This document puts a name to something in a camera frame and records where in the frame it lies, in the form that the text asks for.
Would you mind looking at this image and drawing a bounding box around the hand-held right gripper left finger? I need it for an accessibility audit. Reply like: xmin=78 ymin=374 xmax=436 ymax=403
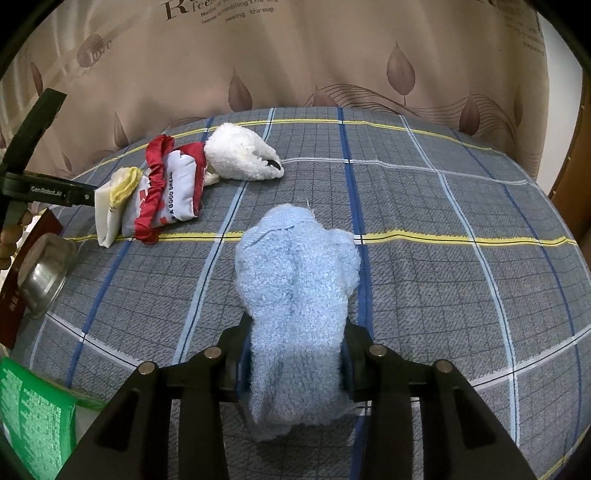
xmin=69 ymin=311 xmax=252 ymax=480

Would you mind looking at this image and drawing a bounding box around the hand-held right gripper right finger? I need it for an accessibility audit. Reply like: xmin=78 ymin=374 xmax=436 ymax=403
xmin=342 ymin=318 xmax=539 ymax=480

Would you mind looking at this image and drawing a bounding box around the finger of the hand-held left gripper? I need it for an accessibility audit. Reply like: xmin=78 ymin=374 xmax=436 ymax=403
xmin=0 ymin=90 xmax=68 ymax=174
xmin=2 ymin=170 xmax=99 ymax=207

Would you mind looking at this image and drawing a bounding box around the white towel with yellow trim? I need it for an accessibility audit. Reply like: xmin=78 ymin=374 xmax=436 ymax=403
xmin=95 ymin=166 xmax=145 ymax=247

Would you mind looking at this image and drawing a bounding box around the light blue towel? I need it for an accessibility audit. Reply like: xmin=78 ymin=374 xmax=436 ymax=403
xmin=235 ymin=203 xmax=363 ymax=441

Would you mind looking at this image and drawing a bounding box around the white fluffy cloth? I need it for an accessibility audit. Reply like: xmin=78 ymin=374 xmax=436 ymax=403
xmin=204 ymin=122 xmax=284 ymax=182

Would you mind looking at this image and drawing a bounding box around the steel bowl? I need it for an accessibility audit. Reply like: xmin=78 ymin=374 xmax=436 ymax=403
xmin=17 ymin=233 xmax=79 ymax=319

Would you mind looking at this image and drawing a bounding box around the red and white pouch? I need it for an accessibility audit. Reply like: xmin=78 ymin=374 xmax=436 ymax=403
xmin=134 ymin=135 xmax=206 ymax=243

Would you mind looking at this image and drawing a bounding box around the grey plaid bedsheet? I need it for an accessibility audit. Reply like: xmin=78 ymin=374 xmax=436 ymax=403
xmin=9 ymin=106 xmax=591 ymax=480

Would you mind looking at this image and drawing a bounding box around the green packet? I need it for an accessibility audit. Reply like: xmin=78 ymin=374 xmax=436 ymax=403
xmin=0 ymin=355 xmax=107 ymax=480

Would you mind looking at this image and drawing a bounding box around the beige printed curtain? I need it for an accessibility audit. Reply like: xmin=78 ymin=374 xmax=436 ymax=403
xmin=0 ymin=0 xmax=559 ymax=185

